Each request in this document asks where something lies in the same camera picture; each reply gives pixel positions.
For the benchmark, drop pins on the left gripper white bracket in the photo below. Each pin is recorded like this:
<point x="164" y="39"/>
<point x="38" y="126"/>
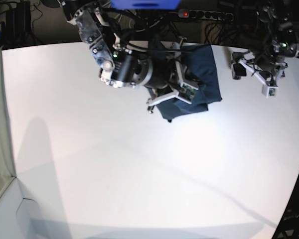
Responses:
<point x="267" y="73"/>

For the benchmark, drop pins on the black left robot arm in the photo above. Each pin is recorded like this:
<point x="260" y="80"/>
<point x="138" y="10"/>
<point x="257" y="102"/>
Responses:
<point x="277" y="41"/>

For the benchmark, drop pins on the blue plastic bin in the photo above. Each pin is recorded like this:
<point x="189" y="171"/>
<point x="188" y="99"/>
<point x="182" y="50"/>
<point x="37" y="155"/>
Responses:
<point x="145" y="4"/>

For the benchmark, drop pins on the dark blue t-shirt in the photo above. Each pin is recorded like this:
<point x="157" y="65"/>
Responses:
<point x="201" y="67"/>

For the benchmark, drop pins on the black power strip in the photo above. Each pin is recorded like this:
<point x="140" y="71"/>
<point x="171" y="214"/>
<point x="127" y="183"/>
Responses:
<point x="206" y="15"/>

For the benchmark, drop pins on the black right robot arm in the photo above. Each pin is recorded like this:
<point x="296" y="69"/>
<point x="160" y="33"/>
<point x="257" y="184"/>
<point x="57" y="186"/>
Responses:
<point x="124" y="64"/>

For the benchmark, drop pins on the black computer tower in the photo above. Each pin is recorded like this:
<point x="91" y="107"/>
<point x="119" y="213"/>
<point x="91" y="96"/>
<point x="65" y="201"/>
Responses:
<point x="17" y="22"/>

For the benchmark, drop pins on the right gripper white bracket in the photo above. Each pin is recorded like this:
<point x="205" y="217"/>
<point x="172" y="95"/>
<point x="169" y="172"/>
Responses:
<point x="168" y="80"/>

